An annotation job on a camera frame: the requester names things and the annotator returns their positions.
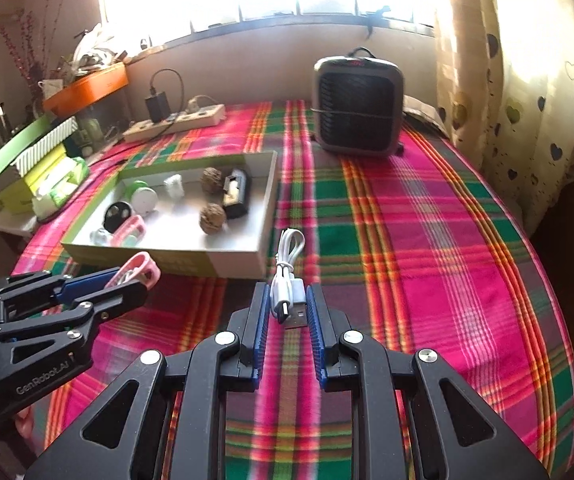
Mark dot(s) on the green jar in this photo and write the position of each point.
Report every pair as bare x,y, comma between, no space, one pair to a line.
92,130

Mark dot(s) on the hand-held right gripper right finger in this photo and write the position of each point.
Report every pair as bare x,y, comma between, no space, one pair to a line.
319,340

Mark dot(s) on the person's left hand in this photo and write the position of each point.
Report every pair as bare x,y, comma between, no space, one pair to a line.
24,420

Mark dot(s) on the black round disc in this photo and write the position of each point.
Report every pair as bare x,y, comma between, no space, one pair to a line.
117,220

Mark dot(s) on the red berry branches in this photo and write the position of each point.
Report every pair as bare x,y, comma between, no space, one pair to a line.
14,55

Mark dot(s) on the green white striped box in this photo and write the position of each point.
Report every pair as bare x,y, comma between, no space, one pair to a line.
47,142

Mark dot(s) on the white side table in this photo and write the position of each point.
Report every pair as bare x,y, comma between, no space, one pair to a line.
12,224

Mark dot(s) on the white plug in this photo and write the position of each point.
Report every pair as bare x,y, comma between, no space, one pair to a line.
194,103

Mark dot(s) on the white mushroom-shaped knob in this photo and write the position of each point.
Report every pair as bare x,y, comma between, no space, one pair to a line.
101,237

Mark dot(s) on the heart-patterned curtain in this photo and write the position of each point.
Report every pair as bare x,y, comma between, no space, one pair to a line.
527,85

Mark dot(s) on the white ribbed cylinder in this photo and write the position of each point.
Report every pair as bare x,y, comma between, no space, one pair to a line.
174,186

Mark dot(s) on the green white spool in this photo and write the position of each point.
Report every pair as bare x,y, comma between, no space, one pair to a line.
142,200

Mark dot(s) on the black charger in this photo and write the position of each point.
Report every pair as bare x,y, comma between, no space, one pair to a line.
158,107

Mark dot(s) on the lime green box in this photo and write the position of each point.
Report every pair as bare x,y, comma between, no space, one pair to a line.
12,200

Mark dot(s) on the green cardboard box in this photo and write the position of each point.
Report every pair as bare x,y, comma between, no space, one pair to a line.
247,240

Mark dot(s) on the green tissue pack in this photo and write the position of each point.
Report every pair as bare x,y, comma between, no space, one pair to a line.
59,195

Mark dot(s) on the white plastic bag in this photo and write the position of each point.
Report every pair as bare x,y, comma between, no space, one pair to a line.
94,45

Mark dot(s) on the plaid tablecloth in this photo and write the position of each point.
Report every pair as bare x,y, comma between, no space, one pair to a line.
417,220

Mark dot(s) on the grey space heater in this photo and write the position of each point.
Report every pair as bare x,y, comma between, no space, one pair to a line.
357,105

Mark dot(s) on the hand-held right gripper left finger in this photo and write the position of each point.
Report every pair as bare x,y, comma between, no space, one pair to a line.
259,330

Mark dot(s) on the beige power strip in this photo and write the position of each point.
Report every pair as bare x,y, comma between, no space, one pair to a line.
192,119

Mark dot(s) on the orange box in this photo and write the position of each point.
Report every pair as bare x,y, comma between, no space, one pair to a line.
92,87

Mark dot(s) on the pink ear hook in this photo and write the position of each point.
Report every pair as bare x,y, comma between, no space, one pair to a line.
147,267
134,225

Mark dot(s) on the black window hook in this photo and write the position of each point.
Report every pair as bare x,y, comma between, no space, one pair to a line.
379,12

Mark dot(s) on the brown walnut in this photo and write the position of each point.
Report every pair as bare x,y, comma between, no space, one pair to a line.
212,217
212,180

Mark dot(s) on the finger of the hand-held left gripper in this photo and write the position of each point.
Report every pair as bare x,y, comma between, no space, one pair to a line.
117,300
87,282

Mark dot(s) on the black rectangular device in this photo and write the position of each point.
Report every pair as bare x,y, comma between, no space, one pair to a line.
239,205

